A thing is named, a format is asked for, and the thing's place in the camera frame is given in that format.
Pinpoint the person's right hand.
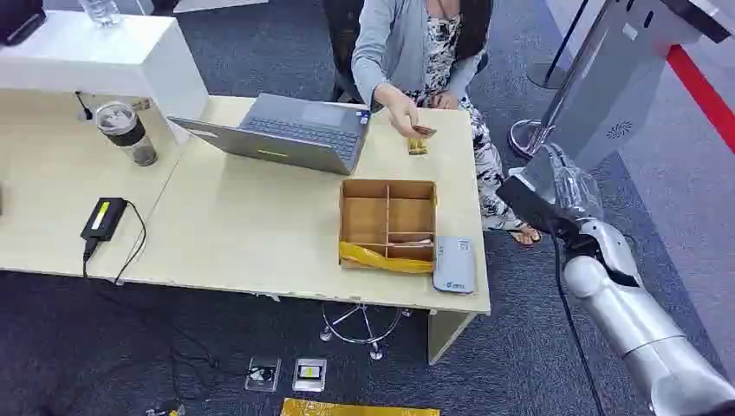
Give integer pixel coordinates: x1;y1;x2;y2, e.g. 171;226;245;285
374;84;430;140

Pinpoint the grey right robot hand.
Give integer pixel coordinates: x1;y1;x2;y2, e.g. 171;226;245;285
496;143;605;237

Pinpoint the person's left hand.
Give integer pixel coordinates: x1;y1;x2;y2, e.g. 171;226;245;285
429;91;460;111

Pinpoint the person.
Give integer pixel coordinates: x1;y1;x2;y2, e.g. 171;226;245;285
350;0;543;249

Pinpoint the black office chair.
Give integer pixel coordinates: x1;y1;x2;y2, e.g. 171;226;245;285
321;0;375;106

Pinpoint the grey laptop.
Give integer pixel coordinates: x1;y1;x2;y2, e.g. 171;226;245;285
167;93;372;176

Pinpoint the grey card reader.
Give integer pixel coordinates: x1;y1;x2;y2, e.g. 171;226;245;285
432;236;477;296

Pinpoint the wooden compartment box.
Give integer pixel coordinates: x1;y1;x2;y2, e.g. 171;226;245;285
338;178;438;274

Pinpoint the stanchion pole with round base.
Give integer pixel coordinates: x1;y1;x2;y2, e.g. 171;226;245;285
526;0;593;91

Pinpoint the silver kiosk stand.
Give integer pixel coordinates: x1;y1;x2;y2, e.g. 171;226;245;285
508;0;735;186

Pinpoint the yellow plastic strip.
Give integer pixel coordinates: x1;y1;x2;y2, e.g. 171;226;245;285
338;240;435;275

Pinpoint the pale desk leg panel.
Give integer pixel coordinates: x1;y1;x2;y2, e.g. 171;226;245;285
426;309;478;367

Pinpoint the red floor tape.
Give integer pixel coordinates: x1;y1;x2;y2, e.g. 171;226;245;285
666;43;735;155

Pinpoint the chrome stool base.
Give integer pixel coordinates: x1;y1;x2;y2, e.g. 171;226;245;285
319;302;414;362

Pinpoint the clear tumbler with black sleeve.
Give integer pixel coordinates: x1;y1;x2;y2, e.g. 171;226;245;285
94;101;159;167

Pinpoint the floor socket with yellow label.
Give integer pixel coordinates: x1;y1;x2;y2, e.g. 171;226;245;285
292;358;328;393

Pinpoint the yellow sheet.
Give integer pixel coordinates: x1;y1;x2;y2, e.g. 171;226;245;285
279;397;441;416

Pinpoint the floor socket with plug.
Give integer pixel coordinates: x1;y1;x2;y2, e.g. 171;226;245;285
244;355;283;393

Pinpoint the clear water bottle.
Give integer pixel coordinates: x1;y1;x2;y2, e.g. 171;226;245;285
78;0;122;28

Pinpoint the black plug on cabinet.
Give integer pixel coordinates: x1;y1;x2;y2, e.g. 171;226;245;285
74;90;94;122

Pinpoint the black power adapter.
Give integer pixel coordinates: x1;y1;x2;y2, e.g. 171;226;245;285
80;197;128;243

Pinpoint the white cabinet box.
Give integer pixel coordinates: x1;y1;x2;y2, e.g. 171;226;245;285
0;10;210;146

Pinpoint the black device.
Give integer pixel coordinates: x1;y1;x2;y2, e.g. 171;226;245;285
0;0;48;47

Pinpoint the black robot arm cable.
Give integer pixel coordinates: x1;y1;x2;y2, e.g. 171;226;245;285
550;232;608;416

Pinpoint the black adapter cable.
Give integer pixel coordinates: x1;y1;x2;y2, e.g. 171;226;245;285
81;200;148;286

